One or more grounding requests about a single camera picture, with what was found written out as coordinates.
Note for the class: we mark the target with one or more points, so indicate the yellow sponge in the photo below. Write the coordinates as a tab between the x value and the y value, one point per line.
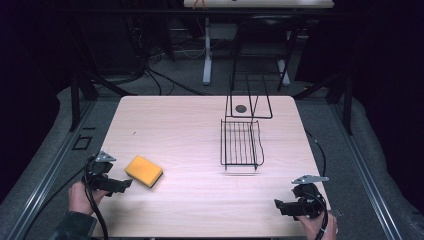
144	171

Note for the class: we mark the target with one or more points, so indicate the person's right hand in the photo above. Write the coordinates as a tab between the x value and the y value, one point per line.
316	228

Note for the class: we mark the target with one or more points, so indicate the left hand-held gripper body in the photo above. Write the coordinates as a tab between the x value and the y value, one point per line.
100	173

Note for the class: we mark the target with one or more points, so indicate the person's left hand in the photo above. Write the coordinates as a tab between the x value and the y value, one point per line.
80	200

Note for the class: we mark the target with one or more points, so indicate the black frame post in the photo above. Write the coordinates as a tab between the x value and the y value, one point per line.
75	103
348	106

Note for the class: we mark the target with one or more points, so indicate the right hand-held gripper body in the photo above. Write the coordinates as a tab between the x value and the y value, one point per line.
308	198

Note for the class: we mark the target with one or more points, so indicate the white table leg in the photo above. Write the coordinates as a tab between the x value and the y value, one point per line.
284	71
207	60

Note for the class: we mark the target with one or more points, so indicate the black metal stand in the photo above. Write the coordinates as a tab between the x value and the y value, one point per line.
263	40

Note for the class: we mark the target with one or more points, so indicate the metal floor rail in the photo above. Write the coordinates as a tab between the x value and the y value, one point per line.
50	173
363	166

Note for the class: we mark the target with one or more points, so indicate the dark round table grommet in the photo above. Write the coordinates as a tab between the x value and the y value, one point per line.
240	108

